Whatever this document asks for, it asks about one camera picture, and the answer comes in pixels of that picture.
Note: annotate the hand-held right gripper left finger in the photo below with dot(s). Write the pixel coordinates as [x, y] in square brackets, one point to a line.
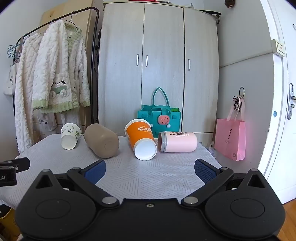
[96, 172]

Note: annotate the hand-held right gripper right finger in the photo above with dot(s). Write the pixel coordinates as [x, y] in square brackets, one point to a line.
[204, 172]

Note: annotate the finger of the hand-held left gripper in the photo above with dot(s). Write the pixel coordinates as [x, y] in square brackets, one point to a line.
[19, 164]

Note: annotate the brown cup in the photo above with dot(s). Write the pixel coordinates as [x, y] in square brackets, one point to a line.
[99, 139]

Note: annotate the pink cup with grey lid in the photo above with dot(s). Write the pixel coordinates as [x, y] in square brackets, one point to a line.
[180, 142]

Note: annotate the white cup with leaf print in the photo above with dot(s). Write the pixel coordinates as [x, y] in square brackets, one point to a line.
[69, 136]

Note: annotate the orange paper cup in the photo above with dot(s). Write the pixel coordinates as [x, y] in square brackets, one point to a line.
[138, 134]

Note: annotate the white plastic bag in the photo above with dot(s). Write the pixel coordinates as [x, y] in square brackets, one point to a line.
[212, 148]

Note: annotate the pink paper bag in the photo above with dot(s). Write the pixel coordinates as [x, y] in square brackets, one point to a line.
[229, 139]

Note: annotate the yellow box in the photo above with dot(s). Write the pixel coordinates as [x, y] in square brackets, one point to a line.
[7, 222]

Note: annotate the white printed garment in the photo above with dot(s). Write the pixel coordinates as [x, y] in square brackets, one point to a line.
[46, 120]

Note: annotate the white patterned tablecloth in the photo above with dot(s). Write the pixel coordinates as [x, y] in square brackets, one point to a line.
[150, 176]

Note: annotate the teal felt handbag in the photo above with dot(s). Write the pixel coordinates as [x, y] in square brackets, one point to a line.
[148, 118]

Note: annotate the white fluffy robe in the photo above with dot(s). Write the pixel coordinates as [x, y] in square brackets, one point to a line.
[25, 81]

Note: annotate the white printed tote bag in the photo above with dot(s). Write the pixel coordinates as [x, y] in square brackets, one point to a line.
[10, 81]

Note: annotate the white door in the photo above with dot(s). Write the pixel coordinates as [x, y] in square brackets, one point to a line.
[277, 115]

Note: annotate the white fluffy jacket green trim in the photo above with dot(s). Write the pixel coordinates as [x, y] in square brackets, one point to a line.
[57, 58]

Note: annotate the light wood wardrobe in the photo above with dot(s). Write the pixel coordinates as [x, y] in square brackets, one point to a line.
[161, 46]

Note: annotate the black clothes rack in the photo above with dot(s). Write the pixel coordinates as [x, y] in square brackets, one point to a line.
[98, 20]

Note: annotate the brown plush toy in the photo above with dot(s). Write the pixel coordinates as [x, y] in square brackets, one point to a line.
[229, 3]

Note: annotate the beige light switch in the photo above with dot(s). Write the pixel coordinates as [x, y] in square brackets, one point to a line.
[279, 47]

